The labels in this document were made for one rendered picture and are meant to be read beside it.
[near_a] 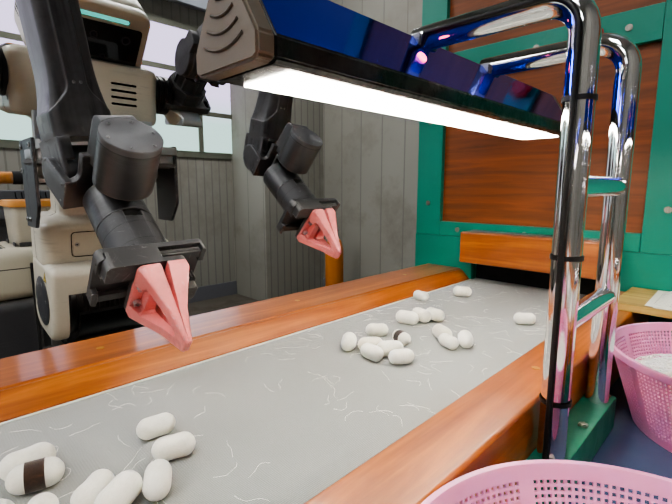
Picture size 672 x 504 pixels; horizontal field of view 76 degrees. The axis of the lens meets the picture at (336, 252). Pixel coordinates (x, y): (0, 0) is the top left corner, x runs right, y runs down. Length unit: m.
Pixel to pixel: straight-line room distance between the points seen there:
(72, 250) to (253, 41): 0.80
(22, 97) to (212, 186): 2.91
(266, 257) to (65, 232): 2.68
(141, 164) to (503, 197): 0.80
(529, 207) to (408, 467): 0.77
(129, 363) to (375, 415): 0.29
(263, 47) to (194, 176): 3.49
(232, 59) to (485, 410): 0.35
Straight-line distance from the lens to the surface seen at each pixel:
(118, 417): 0.49
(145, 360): 0.57
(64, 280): 1.01
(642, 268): 0.97
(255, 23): 0.31
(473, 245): 1.01
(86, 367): 0.56
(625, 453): 0.60
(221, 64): 0.34
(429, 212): 1.13
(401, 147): 3.41
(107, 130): 0.46
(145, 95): 1.10
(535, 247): 0.95
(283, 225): 0.70
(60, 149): 0.53
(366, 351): 0.56
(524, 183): 1.03
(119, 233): 0.46
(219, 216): 3.89
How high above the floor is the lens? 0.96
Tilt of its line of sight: 9 degrees down
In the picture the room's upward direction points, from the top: straight up
